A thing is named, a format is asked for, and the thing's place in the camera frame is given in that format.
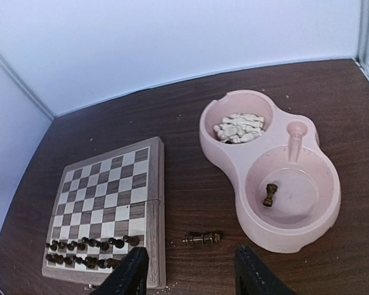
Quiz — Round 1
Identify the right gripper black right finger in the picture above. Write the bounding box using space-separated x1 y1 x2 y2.
235 245 296 295

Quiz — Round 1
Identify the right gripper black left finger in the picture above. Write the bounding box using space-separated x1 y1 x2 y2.
95 247 149 295

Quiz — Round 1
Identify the dark rook chess piece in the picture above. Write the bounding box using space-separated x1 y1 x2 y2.
263 183 278 207
46 253 56 263
122 235 140 247

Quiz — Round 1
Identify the dark queen chess piece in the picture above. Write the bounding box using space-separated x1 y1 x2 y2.
74 256 84 265

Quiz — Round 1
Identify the dark king chess piece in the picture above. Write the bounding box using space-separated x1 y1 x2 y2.
182 232 221 246

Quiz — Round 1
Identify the dark bishop chess piece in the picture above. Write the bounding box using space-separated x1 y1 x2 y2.
63 256 74 268

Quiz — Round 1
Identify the dark knight chess piece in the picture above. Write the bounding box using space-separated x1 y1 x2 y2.
54 254 64 265
97 259 107 269

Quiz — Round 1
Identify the wooden chess board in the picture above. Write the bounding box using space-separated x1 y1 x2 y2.
42 137 166 289

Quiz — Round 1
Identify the white chess pieces pile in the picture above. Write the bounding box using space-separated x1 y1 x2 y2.
213 113 266 144

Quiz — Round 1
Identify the pink double bowl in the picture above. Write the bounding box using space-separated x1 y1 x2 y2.
199 90 341 253

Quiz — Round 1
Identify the left aluminium frame post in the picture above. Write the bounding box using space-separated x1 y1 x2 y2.
0 52 56 122

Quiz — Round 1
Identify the aluminium frame post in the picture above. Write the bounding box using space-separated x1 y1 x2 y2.
354 0 369 79
0 52 56 122

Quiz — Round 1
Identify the right aluminium frame post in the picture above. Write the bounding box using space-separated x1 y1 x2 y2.
354 0 369 79

